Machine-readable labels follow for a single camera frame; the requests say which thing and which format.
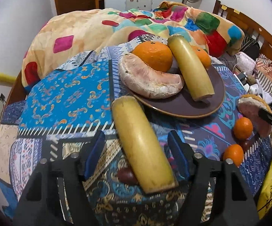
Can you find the patterned blue bed sheet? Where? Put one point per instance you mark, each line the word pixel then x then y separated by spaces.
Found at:
pixel 73 102

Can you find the dark brown round plate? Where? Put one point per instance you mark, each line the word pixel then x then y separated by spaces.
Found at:
pixel 182 105

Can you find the peeled pomelo segment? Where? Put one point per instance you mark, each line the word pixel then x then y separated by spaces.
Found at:
pixel 147 82

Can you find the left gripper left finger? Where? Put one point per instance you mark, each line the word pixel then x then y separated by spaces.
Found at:
pixel 90 155

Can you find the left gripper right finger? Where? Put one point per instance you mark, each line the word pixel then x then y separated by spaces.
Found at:
pixel 182 154

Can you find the pomelo piece with rind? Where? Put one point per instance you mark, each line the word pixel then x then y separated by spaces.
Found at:
pixel 249 105

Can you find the large orange on plate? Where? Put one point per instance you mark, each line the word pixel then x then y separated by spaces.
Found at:
pixel 155 54

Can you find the colourful patchwork quilt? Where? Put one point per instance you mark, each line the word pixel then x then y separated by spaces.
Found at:
pixel 66 35

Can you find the dark red jujube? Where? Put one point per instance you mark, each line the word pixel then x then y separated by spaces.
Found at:
pixel 126 176

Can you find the white bedside cabinet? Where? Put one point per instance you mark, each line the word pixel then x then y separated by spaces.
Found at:
pixel 138 4

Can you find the wooden headboard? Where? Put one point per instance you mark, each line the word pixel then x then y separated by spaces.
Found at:
pixel 248 25

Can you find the small orange on sheet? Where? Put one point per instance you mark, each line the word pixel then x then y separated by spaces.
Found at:
pixel 243 128

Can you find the white patterned pillow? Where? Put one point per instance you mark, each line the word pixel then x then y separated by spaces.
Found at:
pixel 245 63

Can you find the yellow sugarcane piece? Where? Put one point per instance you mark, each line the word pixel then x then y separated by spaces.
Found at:
pixel 195 75
pixel 141 146

